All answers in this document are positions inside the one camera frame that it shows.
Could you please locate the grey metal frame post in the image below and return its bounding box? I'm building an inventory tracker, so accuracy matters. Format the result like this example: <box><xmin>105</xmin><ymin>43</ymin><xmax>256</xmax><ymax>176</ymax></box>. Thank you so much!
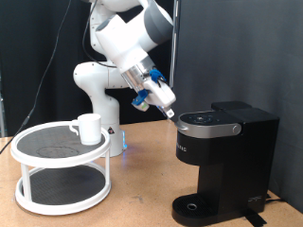
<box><xmin>0</xmin><ymin>75</ymin><xmax>7</xmax><ymax>138</ymax></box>

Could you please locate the white ceramic mug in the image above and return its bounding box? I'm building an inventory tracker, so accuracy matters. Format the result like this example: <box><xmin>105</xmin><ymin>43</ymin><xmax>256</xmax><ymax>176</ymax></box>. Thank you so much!
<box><xmin>68</xmin><ymin>113</ymin><xmax>102</xmax><ymax>146</ymax></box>

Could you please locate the black hanging cable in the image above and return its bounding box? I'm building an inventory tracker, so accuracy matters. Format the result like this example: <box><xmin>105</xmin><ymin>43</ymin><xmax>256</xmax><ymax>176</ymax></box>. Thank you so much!
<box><xmin>0</xmin><ymin>0</ymin><xmax>73</xmax><ymax>154</ymax></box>

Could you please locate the silver vertical pole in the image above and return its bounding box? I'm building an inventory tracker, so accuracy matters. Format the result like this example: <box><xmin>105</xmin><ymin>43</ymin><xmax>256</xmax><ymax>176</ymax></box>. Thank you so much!
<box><xmin>167</xmin><ymin>0</ymin><xmax>182</xmax><ymax>110</ymax></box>

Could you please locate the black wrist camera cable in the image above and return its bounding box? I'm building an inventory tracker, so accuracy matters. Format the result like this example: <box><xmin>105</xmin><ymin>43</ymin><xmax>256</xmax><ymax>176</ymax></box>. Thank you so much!
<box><xmin>81</xmin><ymin>0</ymin><xmax>118</xmax><ymax>69</ymax></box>

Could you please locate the black machine power cord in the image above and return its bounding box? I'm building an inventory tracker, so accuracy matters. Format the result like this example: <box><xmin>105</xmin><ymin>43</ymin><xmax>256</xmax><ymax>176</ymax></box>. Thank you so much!
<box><xmin>264</xmin><ymin>193</ymin><xmax>287</xmax><ymax>204</ymax></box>

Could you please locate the black tape strip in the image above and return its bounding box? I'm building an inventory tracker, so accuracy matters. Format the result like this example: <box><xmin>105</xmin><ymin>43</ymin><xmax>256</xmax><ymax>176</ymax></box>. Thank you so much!
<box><xmin>241</xmin><ymin>212</ymin><xmax>268</xmax><ymax>227</ymax></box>

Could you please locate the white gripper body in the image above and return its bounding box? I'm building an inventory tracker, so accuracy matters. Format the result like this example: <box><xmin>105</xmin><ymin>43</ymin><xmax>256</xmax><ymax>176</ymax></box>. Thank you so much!
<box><xmin>143</xmin><ymin>79</ymin><xmax>177</xmax><ymax>109</ymax></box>

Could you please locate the blue mounted wrist camera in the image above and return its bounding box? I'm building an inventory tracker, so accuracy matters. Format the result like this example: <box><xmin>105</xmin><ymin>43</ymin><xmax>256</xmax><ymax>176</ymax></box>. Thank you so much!
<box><xmin>131</xmin><ymin>89</ymin><xmax>152</xmax><ymax>113</ymax></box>

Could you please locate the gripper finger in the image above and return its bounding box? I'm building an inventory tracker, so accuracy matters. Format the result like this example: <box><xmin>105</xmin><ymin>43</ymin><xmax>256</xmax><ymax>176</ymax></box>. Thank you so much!
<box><xmin>163</xmin><ymin>105</ymin><xmax>175</xmax><ymax>120</ymax></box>
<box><xmin>155</xmin><ymin>105</ymin><xmax>169</xmax><ymax>119</ymax></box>

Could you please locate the black Keurig coffee machine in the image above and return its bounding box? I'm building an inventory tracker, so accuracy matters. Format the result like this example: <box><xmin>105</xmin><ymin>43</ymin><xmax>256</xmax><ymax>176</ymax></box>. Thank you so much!
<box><xmin>171</xmin><ymin>100</ymin><xmax>280</xmax><ymax>227</ymax></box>

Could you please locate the white two-tier turntable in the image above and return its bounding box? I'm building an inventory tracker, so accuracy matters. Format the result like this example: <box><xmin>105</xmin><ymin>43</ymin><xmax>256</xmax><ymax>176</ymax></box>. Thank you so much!
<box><xmin>9</xmin><ymin>120</ymin><xmax>112</xmax><ymax>217</ymax></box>

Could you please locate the silver handled brewer lid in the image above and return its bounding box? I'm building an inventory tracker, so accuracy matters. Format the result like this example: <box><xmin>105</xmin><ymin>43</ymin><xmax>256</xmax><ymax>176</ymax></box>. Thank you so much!
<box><xmin>175</xmin><ymin>110</ymin><xmax>243</xmax><ymax>140</ymax></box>

